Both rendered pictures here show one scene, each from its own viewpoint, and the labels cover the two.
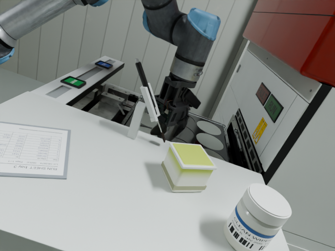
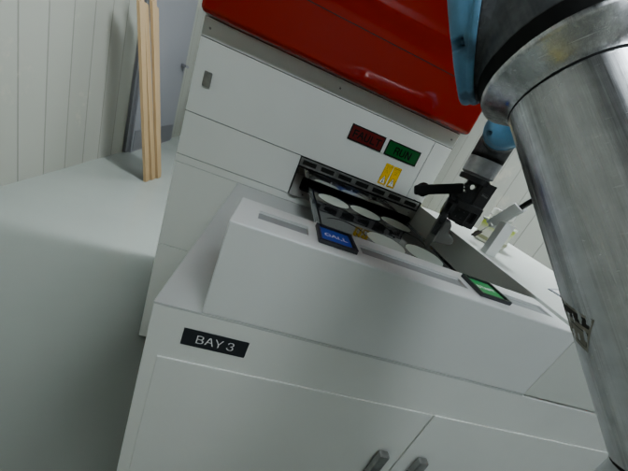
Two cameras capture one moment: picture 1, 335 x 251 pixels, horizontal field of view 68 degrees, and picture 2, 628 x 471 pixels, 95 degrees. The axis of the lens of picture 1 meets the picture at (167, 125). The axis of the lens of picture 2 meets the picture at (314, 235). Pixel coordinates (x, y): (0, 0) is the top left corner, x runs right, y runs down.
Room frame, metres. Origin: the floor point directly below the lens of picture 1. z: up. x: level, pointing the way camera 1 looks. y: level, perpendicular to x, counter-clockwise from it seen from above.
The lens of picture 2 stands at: (1.04, 0.69, 1.10)
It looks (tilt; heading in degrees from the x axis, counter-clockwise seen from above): 21 degrees down; 259
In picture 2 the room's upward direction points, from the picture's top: 23 degrees clockwise
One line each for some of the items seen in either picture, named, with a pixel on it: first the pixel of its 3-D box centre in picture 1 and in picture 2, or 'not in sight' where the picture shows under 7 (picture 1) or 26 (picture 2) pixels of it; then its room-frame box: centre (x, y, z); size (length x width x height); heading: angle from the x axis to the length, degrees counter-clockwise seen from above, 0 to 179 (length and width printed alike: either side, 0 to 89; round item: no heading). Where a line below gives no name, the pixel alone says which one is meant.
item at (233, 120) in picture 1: (236, 150); (353, 202); (0.78, -0.26, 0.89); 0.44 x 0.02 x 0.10; 2
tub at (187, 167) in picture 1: (186, 167); (493, 233); (0.41, -0.06, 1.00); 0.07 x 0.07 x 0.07; 29
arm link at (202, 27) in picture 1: (197, 36); (500, 136); (0.60, 0.01, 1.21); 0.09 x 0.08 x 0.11; 58
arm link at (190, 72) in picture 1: (187, 69); (480, 169); (0.60, 0.00, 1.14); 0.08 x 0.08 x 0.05
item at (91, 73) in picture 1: (86, 91); (394, 304); (0.81, 0.32, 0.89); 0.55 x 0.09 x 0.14; 2
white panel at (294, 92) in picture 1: (248, 102); (320, 147); (0.95, -0.27, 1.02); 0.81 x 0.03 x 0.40; 2
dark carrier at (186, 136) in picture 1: (180, 131); (374, 226); (0.75, -0.05, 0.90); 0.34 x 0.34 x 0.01; 2
